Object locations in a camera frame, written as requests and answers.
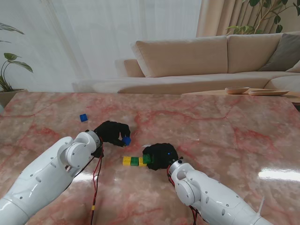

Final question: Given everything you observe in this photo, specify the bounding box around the red left arm cable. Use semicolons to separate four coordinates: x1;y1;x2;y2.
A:
90;155;103;225

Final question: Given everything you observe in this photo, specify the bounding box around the beige sofa pillow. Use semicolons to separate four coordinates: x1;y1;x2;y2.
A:
285;61;300;73

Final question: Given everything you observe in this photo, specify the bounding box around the white cable tie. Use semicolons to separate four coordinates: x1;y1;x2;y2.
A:
256;196;265;216

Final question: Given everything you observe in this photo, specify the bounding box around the grey sofa cushion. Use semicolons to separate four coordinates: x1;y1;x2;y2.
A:
258;33;300;72

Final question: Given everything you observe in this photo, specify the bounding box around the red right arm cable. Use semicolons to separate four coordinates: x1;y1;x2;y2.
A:
166;166;201;225

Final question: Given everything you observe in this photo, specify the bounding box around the tall leafy houseplant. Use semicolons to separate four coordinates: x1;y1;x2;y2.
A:
225;0;289;36

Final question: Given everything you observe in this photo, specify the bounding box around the beige corner sofa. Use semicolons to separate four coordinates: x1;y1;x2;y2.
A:
72;31;300;95

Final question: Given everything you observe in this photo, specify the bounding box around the beige plant pot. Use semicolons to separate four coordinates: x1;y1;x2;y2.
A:
0;88;29;108

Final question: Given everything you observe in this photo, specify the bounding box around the broad-leaf potted plant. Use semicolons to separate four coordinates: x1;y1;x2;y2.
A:
0;22;34;92

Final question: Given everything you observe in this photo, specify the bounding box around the beige curtain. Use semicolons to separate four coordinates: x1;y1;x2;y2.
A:
195;0;265;38

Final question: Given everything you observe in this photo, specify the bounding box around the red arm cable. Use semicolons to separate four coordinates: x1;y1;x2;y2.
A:
166;166;201;225
90;155;103;225

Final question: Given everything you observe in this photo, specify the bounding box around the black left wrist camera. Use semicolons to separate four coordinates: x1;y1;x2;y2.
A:
90;145;105;158

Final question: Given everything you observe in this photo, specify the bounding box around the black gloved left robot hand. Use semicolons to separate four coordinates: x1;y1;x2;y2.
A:
93;120;131;148

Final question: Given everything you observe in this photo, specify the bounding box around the white sheer curtain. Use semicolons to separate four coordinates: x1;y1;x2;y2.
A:
0;0;202;92

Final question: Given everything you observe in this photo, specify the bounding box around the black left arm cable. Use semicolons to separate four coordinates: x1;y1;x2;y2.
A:
63;157;96;190

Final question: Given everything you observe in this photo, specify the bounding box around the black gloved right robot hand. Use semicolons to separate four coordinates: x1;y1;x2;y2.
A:
142;143;182;171

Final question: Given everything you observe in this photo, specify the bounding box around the wooden coffee table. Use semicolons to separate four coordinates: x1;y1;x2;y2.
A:
181;90;300;104

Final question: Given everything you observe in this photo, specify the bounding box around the flat wooden tray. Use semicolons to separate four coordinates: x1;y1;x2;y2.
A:
248;89;290;97

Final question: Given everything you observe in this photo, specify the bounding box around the wooden bowl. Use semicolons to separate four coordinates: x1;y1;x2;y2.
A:
225;86;250;95

